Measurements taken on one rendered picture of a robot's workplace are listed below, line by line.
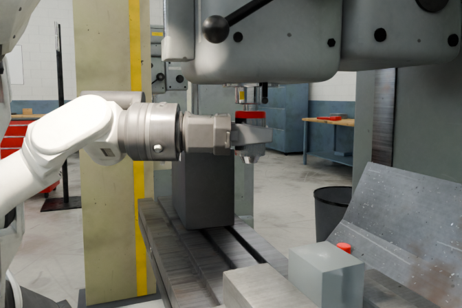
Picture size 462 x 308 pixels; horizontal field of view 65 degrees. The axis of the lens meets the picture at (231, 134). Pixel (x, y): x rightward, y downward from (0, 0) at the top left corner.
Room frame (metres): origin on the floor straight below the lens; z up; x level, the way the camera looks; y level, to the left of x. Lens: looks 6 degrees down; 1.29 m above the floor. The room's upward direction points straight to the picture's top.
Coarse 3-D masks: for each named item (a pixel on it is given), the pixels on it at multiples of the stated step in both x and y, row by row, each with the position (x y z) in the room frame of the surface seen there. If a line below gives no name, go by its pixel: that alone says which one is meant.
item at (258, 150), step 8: (240, 120) 0.53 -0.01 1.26; (248, 120) 0.52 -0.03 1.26; (256, 120) 0.53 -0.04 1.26; (264, 120) 0.54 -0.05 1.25; (256, 144) 0.53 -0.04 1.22; (264, 144) 0.54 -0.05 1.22; (240, 152) 0.53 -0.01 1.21; (248, 152) 0.52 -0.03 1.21; (256, 152) 0.53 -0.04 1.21; (264, 152) 0.54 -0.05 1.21
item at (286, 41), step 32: (224, 0) 0.43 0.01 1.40; (288, 0) 0.46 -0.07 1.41; (320, 0) 0.47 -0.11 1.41; (256, 32) 0.44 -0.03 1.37; (288, 32) 0.46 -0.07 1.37; (320, 32) 0.47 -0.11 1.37; (192, 64) 0.51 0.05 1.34; (224, 64) 0.43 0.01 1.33; (256, 64) 0.44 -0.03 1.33; (288, 64) 0.46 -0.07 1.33; (320, 64) 0.47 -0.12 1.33
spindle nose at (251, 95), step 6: (240, 90) 0.53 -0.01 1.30; (246, 90) 0.53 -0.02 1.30; (252, 90) 0.52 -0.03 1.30; (258, 90) 0.53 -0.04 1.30; (246, 96) 0.53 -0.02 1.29; (252, 96) 0.52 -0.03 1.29; (258, 96) 0.53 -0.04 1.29; (240, 102) 0.53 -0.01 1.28; (246, 102) 0.53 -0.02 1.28; (252, 102) 0.52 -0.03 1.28; (258, 102) 0.53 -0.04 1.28
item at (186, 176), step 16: (192, 160) 0.81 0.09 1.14; (208, 160) 0.82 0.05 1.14; (224, 160) 0.83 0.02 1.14; (176, 176) 0.93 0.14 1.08; (192, 176) 0.81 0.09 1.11; (208, 176) 0.82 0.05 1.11; (224, 176) 0.83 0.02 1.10; (176, 192) 0.93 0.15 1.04; (192, 192) 0.81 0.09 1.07; (208, 192) 0.82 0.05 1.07; (224, 192) 0.83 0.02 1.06; (176, 208) 0.94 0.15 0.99; (192, 208) 0.81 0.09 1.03; (208, 208) 0.82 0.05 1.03; (224, 208) 0.83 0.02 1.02; (192, 224) 0.81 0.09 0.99; (208, 224) 0.82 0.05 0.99; (224, 224) 0.83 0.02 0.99
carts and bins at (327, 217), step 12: (324, 192) 2.57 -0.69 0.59; (336, 192) 2.60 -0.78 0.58; (348, 192) 2.59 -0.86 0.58; (324, 204) 2.25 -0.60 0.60; (336, 204) 2.19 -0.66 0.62; (348, 204) 2.15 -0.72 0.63; (324, 216) 2.26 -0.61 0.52; (336, 216) 2.20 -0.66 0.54; (324, 228) 2.26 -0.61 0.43; (324, 240) 2.27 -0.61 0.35
